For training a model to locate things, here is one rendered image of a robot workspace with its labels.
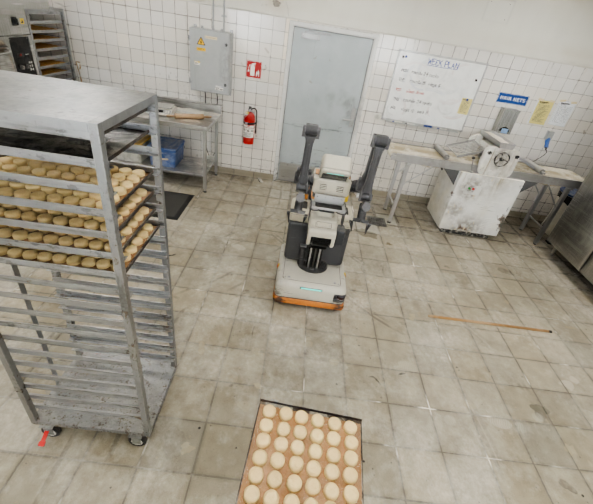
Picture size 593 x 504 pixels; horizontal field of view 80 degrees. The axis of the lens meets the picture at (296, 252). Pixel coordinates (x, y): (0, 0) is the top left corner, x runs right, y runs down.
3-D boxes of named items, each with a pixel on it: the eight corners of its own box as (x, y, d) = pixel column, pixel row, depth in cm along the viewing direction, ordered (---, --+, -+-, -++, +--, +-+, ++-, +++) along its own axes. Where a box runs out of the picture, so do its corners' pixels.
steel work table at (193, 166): (64, 172, 471) (46, 93, 417) (93, 155, 531) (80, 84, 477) (207, 193, 478) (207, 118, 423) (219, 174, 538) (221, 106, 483)
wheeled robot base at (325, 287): (278, 260, 368) (281, 239, 354) (339, 268, 370) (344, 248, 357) (271, 303, 312) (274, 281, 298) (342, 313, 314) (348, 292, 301)
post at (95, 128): (152, 431, 200) (102, 121, 106) (149, 437, 197) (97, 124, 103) (146, 431, 199) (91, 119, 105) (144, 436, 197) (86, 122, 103)
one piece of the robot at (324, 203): (307, 214, 276) (311, 189, 264) (342, 219, 277) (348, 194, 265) (306, 224, 263) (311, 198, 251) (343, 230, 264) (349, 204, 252)
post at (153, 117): (177, 365, 237) (157, 93, 143) (175, 369, 235) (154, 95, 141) (172, 365, 237) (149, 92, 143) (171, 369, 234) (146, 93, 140)
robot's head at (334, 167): (320, 161, 261) (323, 151, 246) (348, 166, 261) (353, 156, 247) (318, 179, 257) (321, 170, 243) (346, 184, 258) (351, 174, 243)
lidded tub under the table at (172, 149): (147, 165, 472) (145, 145, 458) (159, 153, 511) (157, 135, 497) (176, 169, 474) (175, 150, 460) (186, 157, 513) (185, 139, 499)
